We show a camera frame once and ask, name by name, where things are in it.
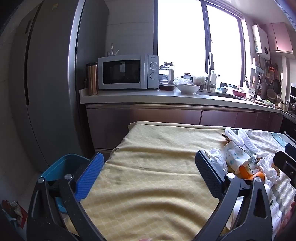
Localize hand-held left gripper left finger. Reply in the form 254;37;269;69
26;152;105;241

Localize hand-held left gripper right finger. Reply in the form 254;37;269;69
195;150;274;241

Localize blue plastic bin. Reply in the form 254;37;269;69
40;154;93;214

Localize white patterned paper cup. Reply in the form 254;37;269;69
222;141;251;173

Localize crumpled white tissue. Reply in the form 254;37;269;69
209;148;228;172

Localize crumpled white plastic bag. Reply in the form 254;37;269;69
257;155;282;186

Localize black oven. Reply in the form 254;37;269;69
280;112;296;139

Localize orange peel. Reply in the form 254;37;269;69
238;164;265;181

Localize white foam fruit net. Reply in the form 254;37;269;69
225;127;250;149

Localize yellow tablecloth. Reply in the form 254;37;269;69
62;120;245;241

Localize hanging frying pan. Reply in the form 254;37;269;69
272;78;282;93

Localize kitchen base cabinet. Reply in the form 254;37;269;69
80;88;285;152

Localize crumpled green white bag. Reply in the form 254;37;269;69
8;201;23;219

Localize white bowl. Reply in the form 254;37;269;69
176;83;201;94

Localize dark food container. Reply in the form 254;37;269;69
159;82;176;91

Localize copper thermos flask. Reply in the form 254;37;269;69
85;62;99;96

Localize grey refrigerator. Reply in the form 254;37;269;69
7;0;109;183

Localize kitchen faucet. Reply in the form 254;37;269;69
205;52;215;91

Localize white electric kettle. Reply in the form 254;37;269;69
159;61;175;83

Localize white microwave oven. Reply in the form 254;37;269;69
98;54;160;90

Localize white water heater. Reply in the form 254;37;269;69
252;24;271;58

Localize kitchen window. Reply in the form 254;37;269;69
157;0;246;87

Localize pink wall cabinet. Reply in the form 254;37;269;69
261;22;294;54

